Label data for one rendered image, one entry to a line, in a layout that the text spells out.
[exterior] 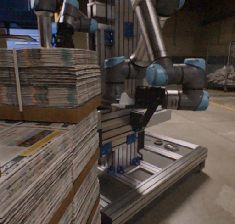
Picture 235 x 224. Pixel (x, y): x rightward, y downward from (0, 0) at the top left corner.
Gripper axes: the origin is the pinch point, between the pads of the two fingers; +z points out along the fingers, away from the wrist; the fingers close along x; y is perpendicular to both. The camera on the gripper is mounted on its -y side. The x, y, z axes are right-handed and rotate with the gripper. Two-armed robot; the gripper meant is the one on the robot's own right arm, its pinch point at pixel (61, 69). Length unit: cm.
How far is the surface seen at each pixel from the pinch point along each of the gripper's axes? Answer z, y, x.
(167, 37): -602, -804, 87
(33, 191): 47, 36, 19
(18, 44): -188, -250, -242
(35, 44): -195, -260, -210
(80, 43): -492, -686, -306
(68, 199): 51, 16, 19
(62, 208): 53, 20, 19
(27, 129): 32.5, 24.4, 6.2
